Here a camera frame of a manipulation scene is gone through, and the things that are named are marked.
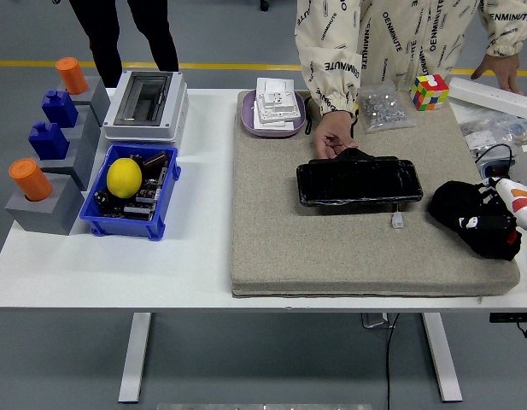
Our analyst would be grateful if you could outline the thin black cable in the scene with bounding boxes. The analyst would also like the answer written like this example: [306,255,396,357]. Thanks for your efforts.
[474,143,517,172]

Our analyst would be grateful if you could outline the robot right hand white shell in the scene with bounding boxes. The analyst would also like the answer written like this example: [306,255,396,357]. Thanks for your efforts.
[457,175,527,251]

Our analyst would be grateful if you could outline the black circuit board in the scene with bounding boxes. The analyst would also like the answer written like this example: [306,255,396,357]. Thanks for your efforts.
[98,166,170,222]

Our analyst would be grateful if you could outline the grey block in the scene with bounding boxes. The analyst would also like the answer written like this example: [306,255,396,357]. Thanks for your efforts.
[4,173,85,237]
[61,104,102,172]
[34,127,102,192]
[57,75,113,128]

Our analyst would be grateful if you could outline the black hanging cable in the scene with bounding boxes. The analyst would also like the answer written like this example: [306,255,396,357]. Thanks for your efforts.
[384,312,401,410]

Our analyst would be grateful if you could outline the colourful puzzle cube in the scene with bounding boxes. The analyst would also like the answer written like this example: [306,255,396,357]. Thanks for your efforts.
[410,73,451,112]

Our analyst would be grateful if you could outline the white table leg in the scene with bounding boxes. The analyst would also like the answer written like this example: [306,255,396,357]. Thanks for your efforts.
[420,312,464,403]
[117,312,153,405]

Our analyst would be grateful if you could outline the orange cylinder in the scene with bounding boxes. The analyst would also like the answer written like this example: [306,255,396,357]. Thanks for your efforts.
[56,57,90,96]
[8,158,54,202]

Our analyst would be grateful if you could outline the blue block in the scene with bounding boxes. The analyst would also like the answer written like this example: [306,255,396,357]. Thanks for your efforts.
[27,121,71,161]
[41,89,79,129]

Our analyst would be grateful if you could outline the person's right hand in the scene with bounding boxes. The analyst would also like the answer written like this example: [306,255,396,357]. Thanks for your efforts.
[313,109,359,160]

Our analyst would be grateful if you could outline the brown capacitor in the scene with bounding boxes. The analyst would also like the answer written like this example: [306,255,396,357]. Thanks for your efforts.
[142,149,170,172]

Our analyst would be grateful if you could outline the white flat plate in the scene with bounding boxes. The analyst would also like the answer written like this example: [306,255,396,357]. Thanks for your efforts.
[250,113,296,132]

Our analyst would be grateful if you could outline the blue plastic bin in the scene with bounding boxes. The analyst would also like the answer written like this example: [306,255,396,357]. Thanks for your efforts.
[79,143,182,241]

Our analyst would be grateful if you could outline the person's left hand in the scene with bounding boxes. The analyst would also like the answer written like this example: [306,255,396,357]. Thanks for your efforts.
[470,54,524,96]

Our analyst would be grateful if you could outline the black desk control panel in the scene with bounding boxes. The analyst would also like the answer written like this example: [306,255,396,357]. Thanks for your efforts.
[489,313,527,325]

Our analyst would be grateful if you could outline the yellow lemon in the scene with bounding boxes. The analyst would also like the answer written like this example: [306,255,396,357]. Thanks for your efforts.
[106,157,143,200]

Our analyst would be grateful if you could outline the person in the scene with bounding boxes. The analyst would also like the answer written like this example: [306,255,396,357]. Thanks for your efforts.
[68,0,180,89]
[293,0,527,116]

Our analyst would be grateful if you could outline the black rag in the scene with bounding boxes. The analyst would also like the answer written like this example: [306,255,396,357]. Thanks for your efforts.
[429,180,523,262]

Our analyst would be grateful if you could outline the grey electrical enclosure box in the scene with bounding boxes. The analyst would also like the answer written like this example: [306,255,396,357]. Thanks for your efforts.
[101,70,190,144]

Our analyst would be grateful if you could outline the white wall socket plate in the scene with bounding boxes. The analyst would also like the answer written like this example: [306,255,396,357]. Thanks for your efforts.
[255,77,296,106]

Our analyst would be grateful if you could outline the clear bag of metal nuts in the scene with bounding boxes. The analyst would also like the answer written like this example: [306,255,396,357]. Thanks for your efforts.
[355,83,418,136]

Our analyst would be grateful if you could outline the grey metal bracket box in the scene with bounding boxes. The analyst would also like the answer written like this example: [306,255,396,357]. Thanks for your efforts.
[360,313,397,330]

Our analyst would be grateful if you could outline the grey-brown mat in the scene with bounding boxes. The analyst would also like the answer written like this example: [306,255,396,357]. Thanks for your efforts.
[229,88,522,299]

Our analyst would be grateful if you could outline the black glossy display panel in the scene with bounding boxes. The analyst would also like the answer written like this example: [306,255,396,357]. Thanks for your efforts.
[296,147,425,210]

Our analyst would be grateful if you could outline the grey white device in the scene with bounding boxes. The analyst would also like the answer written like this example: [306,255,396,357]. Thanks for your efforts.
[508,143,527,187]

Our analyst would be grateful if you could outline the long white power strip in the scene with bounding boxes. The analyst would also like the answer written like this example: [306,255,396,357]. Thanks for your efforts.
[448,77,527,120]

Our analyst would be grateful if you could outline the clear plastic parts bags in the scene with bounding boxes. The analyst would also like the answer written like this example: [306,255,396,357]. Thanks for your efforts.
[458,111,527,161]

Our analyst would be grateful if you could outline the purple tray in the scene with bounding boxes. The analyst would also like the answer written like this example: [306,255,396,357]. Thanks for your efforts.
[239,89,307,138]

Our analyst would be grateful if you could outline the white switch plate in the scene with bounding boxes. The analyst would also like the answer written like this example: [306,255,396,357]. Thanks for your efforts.
[253,91,303,125]

